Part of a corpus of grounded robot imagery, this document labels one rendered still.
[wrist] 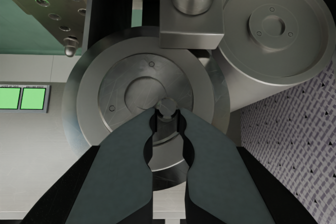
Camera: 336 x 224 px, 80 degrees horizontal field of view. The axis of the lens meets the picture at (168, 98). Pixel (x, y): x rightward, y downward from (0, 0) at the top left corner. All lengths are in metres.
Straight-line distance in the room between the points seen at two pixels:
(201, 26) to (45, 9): 0.39
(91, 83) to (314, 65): 0.20
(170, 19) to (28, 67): 3.44
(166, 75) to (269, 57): 0.10
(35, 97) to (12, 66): 3.12
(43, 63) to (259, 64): 3.37
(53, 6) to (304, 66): 0.43
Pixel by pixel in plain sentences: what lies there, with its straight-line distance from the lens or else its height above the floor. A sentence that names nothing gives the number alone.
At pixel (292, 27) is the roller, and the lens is 0.24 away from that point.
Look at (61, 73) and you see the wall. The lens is 3.32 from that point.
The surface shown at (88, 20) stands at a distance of 0.22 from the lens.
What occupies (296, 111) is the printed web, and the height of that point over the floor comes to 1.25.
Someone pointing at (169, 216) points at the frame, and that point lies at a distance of 0.53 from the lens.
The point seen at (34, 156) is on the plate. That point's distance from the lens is 0.58.
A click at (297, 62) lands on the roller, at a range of 0.23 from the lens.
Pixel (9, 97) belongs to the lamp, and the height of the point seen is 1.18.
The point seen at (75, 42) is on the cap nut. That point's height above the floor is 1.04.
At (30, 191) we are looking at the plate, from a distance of 0.59.
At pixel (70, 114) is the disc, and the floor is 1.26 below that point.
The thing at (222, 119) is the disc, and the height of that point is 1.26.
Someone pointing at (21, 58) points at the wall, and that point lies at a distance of 3.68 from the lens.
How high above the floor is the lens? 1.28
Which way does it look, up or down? 12 degrees down
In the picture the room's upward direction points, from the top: 180 degrees counter-clockwise
